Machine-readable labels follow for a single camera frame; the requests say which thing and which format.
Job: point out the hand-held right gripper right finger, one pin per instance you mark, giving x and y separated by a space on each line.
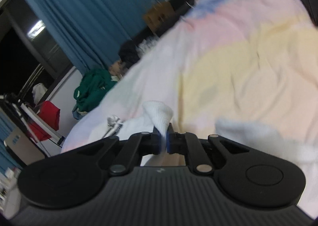
170 142

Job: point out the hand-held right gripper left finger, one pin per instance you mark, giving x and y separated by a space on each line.
156 142

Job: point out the white sweatpants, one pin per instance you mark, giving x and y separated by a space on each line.
156 114

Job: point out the green garment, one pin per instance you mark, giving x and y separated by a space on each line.
92 92

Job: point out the beige garment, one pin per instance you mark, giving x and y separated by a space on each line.
115 70

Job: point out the black garment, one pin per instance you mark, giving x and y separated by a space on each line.
128 53

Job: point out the pastel bedsheet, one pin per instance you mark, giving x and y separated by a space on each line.
236 54

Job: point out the red garment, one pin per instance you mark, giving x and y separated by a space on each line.
49 114

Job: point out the white garment steamer stand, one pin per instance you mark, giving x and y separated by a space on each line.
37 121

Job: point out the brown paper bag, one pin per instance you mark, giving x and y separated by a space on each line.
159 15

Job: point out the white hanging cloth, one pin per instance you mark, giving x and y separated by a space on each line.
38 92

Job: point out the beige air purifier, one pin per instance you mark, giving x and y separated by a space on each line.
22 144

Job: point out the black sofa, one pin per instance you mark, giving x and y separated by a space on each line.
178 0

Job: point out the blue curtain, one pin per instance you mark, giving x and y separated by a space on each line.
87 12
6 141

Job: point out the dark window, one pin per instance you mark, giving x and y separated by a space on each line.
15 54

